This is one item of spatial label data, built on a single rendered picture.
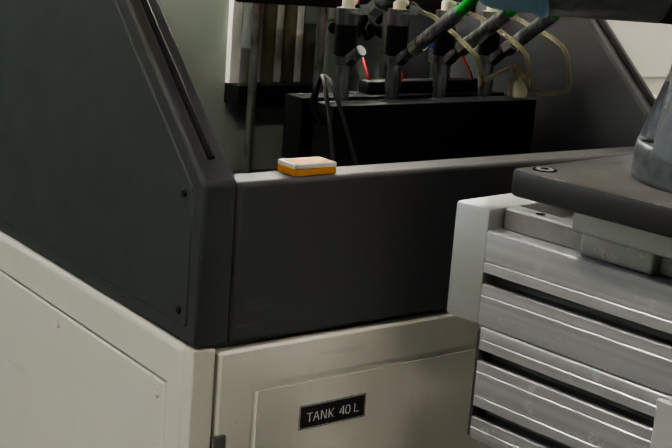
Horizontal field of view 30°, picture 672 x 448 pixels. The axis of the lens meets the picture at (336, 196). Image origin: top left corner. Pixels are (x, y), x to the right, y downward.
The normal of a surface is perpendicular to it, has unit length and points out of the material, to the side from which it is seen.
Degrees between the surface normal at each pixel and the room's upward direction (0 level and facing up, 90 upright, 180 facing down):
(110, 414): 90
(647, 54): 76
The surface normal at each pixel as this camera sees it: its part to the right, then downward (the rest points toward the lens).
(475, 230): -0.73, 0.09
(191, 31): 0.59, 0.22
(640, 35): 0.59, -0.02
